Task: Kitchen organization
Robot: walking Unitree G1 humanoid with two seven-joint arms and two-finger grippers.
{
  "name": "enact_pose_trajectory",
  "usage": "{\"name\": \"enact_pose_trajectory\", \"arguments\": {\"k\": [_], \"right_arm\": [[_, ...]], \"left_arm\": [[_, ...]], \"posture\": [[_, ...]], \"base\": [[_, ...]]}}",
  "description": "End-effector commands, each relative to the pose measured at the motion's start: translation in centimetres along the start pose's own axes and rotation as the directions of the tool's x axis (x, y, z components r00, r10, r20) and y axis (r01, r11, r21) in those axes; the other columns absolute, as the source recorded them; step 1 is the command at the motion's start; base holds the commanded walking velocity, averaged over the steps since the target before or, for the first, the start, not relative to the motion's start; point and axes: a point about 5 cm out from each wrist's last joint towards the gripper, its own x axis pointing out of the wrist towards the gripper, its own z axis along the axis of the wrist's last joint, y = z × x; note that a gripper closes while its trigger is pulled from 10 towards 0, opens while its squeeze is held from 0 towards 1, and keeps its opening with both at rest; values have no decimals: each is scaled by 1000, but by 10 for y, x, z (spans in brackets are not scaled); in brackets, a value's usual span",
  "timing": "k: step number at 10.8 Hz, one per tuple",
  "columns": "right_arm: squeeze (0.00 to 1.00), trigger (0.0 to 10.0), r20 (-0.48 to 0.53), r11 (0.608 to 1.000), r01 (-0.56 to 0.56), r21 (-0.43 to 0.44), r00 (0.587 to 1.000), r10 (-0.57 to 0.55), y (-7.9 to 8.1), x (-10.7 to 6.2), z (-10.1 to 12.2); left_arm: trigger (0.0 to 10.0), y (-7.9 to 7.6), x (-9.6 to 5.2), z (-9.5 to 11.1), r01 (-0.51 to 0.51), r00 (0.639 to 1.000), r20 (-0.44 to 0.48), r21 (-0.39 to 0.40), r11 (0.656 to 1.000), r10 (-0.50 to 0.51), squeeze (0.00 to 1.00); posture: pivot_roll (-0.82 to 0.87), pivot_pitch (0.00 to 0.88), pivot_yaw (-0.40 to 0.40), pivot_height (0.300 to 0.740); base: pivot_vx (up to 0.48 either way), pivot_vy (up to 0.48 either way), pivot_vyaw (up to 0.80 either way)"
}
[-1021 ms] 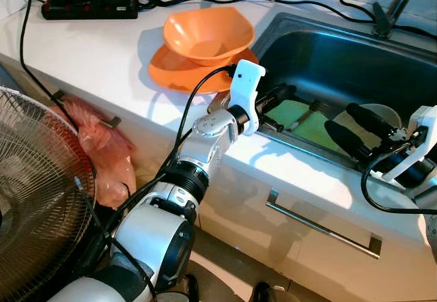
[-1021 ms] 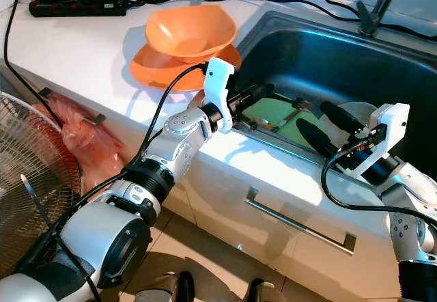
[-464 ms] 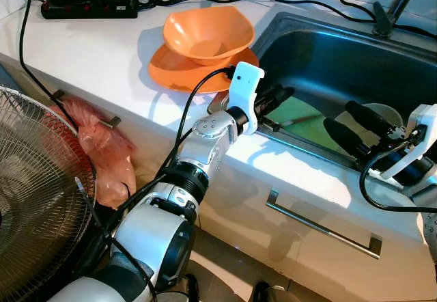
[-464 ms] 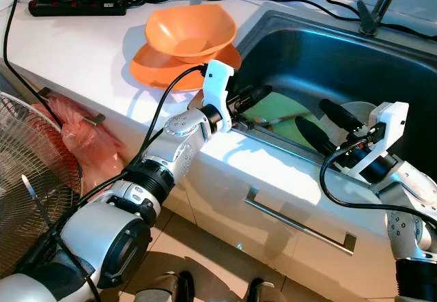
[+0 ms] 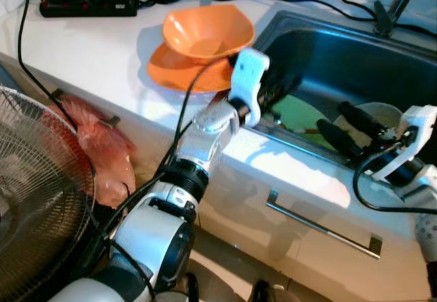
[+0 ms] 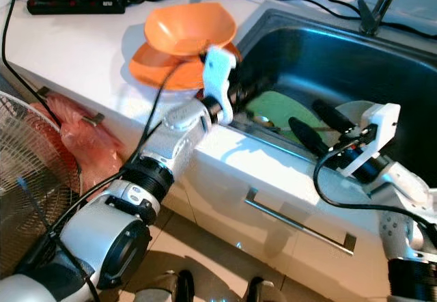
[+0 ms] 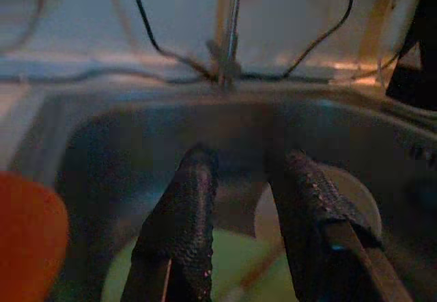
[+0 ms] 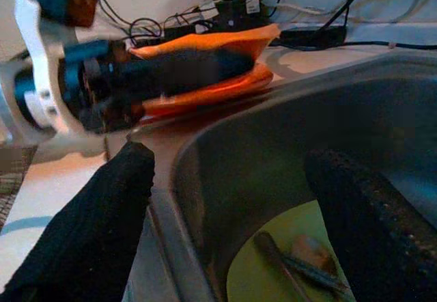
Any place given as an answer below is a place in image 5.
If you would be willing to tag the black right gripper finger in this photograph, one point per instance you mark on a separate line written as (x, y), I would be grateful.
(360, 119)
(338, 139)

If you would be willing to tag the orange bowl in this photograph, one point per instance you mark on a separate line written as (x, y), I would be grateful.
(198, 32)

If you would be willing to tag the orange plate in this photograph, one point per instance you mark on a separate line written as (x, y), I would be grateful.
(171, 73)

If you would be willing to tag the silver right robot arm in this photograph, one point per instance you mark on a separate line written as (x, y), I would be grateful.
(429, 237)

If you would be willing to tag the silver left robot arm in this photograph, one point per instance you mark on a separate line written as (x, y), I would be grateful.
(205, 138)

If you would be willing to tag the white kitchen cabinet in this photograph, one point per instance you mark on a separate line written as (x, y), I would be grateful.
(307, 179)

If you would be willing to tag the pale grey bowl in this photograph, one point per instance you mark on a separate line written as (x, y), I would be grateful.
(390, 114)

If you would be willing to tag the green plate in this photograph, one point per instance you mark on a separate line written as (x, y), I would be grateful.
(300, 114)

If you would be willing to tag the stainless steel sink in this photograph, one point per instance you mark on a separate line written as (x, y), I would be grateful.
(341, 56)

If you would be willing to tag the slim metal tap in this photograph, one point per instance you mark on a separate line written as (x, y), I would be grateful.
(384, 18)

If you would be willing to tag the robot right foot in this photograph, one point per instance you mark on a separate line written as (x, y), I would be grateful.
(263, 294)

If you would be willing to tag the red plastic bag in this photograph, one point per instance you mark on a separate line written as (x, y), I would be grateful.
(102, 152)

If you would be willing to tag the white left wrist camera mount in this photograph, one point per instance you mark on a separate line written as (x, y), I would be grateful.
(249, 73)

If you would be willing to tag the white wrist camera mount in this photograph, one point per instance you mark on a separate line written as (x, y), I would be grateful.
(249, 73)
(418, 121)

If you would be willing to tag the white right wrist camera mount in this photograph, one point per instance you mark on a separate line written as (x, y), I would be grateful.
(418, 121)

